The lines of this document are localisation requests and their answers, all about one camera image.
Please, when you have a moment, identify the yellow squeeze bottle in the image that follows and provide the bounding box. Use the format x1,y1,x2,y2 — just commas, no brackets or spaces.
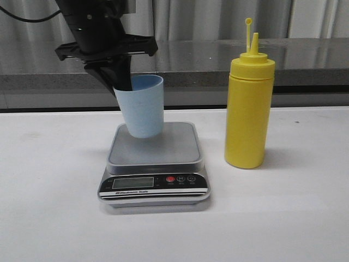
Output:
225,17,275,169

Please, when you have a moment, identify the grey curtain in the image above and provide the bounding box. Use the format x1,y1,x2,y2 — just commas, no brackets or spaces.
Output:
1,1,348,43

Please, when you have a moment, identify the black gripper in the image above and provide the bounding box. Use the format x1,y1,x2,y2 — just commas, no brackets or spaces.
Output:
55,1,158,96

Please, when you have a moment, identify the grey stone counter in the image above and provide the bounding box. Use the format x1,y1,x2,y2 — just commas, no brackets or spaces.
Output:
1,38,348,112

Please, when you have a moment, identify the light blue plastic cup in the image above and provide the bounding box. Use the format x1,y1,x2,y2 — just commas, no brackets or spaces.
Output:
114,75,164,139

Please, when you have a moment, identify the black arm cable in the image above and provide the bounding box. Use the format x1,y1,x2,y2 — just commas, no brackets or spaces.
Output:
0,5,62,22

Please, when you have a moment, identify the silver digital kitchen scale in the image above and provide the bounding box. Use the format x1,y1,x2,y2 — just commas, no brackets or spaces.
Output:
98,122,211,208

